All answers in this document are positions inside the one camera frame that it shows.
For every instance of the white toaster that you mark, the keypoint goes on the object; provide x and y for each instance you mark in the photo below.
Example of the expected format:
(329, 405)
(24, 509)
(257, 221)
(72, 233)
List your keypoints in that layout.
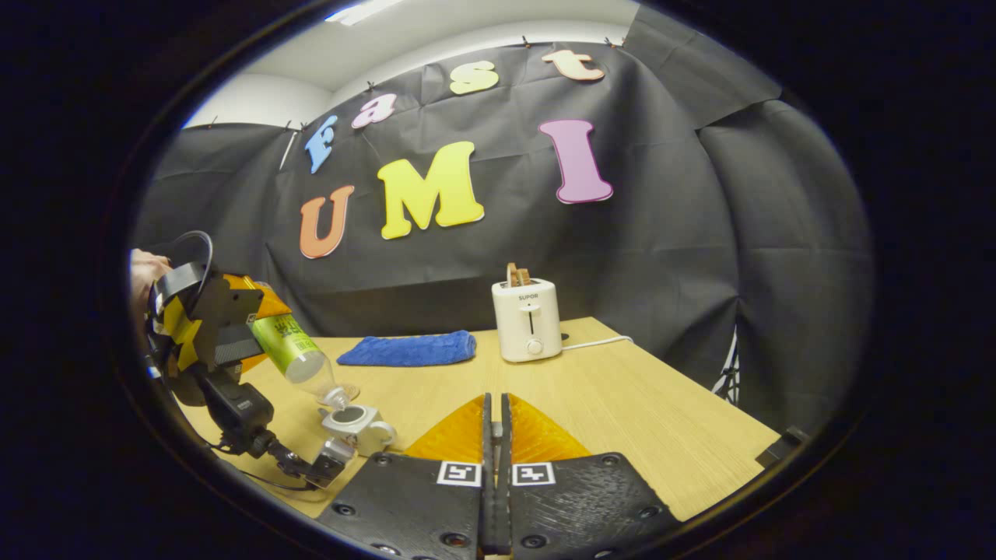
(527, 323)

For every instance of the blue towel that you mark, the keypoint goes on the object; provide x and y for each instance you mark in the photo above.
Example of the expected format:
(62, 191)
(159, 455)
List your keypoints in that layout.
(408, 350)

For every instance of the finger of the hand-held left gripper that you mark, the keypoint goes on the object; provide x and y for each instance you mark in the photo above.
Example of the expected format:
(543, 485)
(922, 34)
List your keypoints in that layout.
(226, 311)
(175, 327)

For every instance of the pale bread slice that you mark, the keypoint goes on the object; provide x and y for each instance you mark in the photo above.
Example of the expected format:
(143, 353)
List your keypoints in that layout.
(512, 274)

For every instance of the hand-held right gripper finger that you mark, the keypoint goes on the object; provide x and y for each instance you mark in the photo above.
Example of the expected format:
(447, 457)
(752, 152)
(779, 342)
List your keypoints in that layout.
(504, 443)
(487, 443)

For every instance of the ceiling light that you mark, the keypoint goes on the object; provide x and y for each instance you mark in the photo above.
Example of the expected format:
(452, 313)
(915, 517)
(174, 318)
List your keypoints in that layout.
(362, 11)

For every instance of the white stand legs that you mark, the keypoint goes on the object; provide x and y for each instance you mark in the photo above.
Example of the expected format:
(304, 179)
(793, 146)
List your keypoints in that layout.
(727, 369)

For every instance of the clear green-label water bottle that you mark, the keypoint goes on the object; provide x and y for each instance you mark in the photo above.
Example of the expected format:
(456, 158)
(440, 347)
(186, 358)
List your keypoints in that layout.
(292, 350)

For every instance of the white teacup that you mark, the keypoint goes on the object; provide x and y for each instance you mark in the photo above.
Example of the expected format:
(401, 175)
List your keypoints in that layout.
(366, 434)

